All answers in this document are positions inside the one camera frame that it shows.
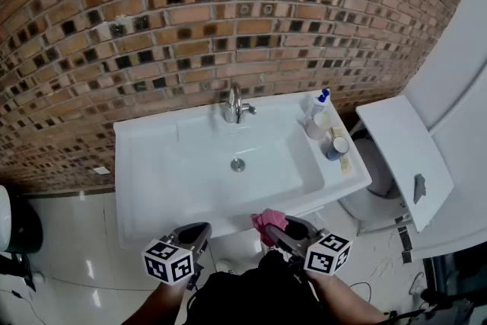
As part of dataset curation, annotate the white ceramic sink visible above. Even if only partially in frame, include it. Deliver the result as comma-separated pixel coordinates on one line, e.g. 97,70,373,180
113,90,373,250

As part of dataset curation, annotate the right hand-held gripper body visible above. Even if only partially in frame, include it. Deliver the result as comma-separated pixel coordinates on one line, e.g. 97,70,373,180
291,228,353,276

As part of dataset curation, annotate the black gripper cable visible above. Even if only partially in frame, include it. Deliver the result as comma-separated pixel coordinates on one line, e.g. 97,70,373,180
186,269,202,311

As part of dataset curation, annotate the black body-worn box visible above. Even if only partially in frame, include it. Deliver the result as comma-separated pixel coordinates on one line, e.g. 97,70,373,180
418,288,487,325

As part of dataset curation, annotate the grey door handle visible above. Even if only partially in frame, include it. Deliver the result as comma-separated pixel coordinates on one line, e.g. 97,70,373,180
413,174,427,205

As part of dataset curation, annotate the white panel door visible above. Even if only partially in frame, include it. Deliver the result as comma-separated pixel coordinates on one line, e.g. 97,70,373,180
355,94,454,234

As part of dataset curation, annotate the white bottle with blue cap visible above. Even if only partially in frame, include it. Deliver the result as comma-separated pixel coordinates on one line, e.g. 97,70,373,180
306,88,331,119

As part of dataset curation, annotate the person's right forearm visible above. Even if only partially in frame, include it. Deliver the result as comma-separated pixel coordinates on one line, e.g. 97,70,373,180
306,269,389,325

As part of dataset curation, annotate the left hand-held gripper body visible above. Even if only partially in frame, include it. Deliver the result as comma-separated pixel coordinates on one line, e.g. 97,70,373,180
142,234,206,285

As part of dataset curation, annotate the black floor stand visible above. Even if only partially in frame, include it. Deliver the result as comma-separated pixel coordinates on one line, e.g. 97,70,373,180
0,250,38,292

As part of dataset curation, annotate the person's left forearm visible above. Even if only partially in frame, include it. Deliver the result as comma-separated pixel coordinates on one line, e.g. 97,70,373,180
121,277,191,325

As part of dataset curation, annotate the person's top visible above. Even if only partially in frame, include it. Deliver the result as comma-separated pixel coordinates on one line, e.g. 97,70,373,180
186,250,324,325

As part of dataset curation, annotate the dark bin with white lid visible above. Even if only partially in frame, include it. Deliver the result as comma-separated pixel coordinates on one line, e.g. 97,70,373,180
0,184,43,255

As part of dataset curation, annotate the pink cloth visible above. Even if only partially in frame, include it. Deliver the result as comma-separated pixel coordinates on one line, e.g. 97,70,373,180
250,208,288,245

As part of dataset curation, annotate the thin black floor cable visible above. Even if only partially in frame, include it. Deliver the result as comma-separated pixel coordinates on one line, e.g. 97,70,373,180
0,288,49,325

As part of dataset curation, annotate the chrome faucet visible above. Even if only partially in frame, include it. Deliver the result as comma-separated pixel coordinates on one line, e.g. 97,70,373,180
221,84,257,125

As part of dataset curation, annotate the cream white cup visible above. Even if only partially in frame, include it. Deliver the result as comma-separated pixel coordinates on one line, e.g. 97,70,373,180
304,112,332,141

